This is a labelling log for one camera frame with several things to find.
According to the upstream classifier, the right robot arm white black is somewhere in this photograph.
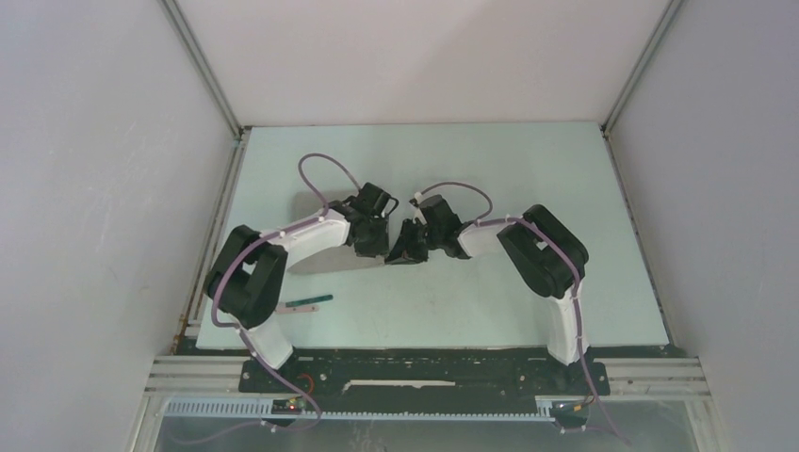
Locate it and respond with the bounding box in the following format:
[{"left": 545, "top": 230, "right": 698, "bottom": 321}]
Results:
[{"left": 385, "top": 195, "right": 589, "bottom": 394}]

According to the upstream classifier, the right aluminium frame post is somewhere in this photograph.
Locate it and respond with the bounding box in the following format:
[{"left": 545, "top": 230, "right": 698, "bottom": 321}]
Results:
[{"left": 601, "top": 0, "right": 687, "bottom": 139}]

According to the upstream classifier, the grey cloth napkin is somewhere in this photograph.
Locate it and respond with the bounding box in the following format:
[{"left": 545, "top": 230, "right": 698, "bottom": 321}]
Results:
[{"left": 287, "top": 190, "right": 384, "bottom": 276}]

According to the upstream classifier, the aluminium frame post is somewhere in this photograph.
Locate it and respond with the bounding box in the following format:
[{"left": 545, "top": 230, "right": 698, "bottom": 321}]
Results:
[
  {"left": 158, "top": 0, "right": 244, "bottom": 139},
  {"left": 601, "top": 0, "right": 687, "bottom": 139}
]

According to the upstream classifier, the left aluminium frame post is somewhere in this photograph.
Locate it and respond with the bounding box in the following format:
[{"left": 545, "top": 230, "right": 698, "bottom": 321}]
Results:
[{"left": 158, "top": 0, "right": 244, "bottom": 139}]

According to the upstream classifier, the white slotted cable duct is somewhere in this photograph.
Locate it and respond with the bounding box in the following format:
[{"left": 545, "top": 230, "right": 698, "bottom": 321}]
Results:
[{"left": 164, "top": 397, "right": 566, "bottom": 422}]

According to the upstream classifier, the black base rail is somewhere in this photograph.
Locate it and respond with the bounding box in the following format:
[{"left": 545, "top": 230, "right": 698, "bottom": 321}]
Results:
[{"left": 238, "top": 347, "right": 611, "bottom": 415}]

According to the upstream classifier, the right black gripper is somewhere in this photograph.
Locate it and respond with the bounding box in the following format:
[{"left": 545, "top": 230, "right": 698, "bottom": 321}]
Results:
[{"left": 385, "top": 218, "right": 444, "bottom": 266}]

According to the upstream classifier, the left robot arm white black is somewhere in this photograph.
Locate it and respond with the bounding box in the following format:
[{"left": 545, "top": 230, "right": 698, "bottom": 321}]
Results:
[{"left": 204, "top": 183, "right": 399, "bottom": 393}]

